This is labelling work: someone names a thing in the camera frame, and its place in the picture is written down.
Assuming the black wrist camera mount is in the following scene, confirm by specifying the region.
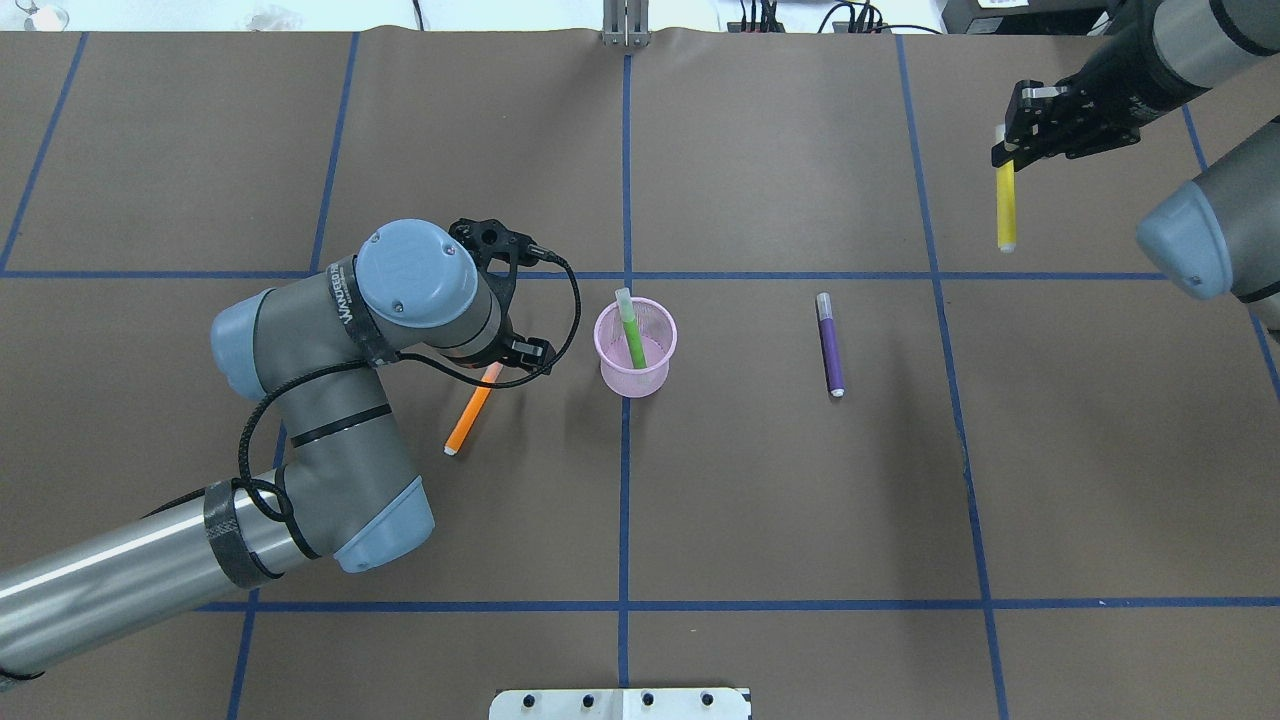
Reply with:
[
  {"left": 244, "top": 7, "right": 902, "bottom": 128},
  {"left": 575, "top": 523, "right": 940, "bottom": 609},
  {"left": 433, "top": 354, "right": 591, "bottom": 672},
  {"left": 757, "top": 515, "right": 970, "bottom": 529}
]
[{"left": 447, "top": 218, "right": 558, "bottom": 313}]

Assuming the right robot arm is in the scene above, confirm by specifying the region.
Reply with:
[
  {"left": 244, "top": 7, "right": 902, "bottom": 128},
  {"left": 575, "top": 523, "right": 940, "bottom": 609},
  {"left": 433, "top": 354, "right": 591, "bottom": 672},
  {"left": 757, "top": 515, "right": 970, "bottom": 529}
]
[{"left": 989, "top": 1, "right": 1279, "bottom": 341}]

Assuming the black camera cable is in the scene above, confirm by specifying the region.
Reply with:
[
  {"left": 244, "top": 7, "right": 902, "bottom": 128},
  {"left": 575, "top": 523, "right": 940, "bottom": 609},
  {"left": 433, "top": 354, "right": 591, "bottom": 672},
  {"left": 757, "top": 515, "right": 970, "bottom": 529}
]
[{"left": 236, "top": 250, "right": 582, "bottom": 577}]

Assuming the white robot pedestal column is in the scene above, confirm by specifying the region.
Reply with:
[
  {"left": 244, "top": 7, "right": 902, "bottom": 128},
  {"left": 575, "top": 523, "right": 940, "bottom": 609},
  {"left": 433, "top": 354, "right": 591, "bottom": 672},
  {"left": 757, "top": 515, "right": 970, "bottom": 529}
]
[{"left": 488, "top": 687, "right": 754, "bottom": 719}]

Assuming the aluminium frame post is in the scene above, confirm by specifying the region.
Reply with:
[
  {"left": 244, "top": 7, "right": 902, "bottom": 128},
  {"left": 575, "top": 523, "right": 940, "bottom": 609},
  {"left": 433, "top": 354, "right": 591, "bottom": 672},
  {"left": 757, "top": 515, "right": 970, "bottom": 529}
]
[{"left": 600, "top": 0, "right": 652, "bottom": 49}]

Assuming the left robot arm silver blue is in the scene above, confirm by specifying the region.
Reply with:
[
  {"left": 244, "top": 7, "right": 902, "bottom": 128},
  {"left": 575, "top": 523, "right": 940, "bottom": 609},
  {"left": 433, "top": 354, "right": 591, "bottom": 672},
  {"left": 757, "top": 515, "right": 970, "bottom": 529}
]
[{"left": 1, "top": 219, "right": 570, "bottom": 691}]

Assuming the brown paper table mat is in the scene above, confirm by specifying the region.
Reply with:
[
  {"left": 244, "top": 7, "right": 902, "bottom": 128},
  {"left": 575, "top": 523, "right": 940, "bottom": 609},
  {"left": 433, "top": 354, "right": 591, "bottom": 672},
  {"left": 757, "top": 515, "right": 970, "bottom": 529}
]
[{"left": 3, "top": 28, "right": 1277, "bottom": 719}]

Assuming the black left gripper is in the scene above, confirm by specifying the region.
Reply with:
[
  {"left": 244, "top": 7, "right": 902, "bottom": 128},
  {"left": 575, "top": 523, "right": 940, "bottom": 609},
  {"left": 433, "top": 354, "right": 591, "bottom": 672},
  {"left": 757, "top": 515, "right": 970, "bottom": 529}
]
[{"left": 440, "top": 331, "right": 557, "bottom": 373}]

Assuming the pink mesh pen holder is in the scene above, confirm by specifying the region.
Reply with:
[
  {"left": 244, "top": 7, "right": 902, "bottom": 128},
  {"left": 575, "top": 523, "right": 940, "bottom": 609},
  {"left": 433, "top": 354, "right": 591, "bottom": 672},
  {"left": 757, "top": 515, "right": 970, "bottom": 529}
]
[{"left": 591, "top": 297, "right": 678, "bottom": 398}]

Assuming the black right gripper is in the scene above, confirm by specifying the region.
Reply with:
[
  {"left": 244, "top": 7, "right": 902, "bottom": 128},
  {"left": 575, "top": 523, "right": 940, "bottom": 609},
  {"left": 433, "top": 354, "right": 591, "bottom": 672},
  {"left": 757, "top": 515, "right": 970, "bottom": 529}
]
[{"left": 989, "top": 20, "right": 1201, "bottom": 170}]

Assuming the yellow highlighter pen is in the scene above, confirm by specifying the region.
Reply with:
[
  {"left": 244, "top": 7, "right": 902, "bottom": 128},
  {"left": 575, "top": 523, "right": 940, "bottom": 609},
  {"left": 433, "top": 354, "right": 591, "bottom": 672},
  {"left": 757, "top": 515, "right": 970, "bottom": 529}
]
[{"left": 995, "top": 155, "right": 1018, "bottom": 254}]

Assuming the purple highlighter pen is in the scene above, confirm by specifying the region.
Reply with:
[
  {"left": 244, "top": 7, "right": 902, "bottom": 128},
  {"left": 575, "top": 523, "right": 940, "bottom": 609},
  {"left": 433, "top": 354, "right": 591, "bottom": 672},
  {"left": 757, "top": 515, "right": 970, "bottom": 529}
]
[{"left": 815, "top": 292, "right": 846, "bottom": 398}]

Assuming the orange highlighter pen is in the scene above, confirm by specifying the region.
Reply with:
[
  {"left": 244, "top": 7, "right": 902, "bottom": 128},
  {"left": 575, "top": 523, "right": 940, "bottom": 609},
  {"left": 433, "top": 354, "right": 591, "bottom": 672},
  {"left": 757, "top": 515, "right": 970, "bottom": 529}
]
[{"left": 442, "top": 363, "right": 502, "bottom": 457}]

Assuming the green highlighter pen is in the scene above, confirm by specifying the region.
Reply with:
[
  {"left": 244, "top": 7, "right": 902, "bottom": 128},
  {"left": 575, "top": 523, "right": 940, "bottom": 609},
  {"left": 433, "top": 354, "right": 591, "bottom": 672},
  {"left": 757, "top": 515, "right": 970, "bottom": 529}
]
[{"left": 614, "top": 287, "right": 648, "bottom": 370}]

